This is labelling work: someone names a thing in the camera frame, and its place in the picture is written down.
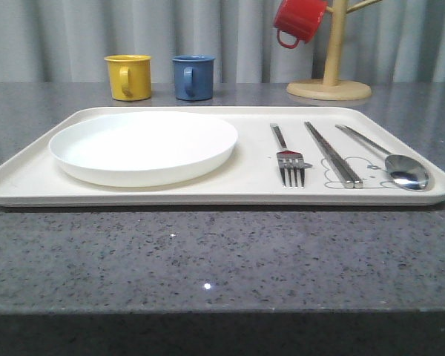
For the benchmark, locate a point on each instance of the silver fork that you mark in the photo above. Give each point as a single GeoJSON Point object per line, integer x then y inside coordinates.
{"type": "Point", "coordinates": [291, 164]}

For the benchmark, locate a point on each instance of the white round plate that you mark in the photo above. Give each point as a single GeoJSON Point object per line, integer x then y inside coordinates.
{"type": "Point", "coordinates": [143, 149]}

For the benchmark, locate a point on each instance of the silver spoon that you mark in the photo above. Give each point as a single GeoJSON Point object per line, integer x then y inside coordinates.
{"type": "Point", "coordinates": [405, 172]}

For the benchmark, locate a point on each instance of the beige rabbit serving tray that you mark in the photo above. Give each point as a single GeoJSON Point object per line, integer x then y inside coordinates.
{"type": "Point", "coordinates": [250, 176]}

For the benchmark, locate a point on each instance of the blue mug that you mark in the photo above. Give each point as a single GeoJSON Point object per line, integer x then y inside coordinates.
{"type": "Point", "coordinates": [193, 77]}

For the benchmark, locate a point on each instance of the yellow mug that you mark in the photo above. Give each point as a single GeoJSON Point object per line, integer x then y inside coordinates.
{"type": "Point", "coordinates": [129, 77]}

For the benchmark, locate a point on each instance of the wooden mug tree stand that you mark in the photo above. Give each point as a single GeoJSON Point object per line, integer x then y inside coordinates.
{"type": "Point", "coordinates": [330, 86]}

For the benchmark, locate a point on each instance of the red mug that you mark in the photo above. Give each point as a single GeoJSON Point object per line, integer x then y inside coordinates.
{"type": "Point", "coordinates": [300, 19]}

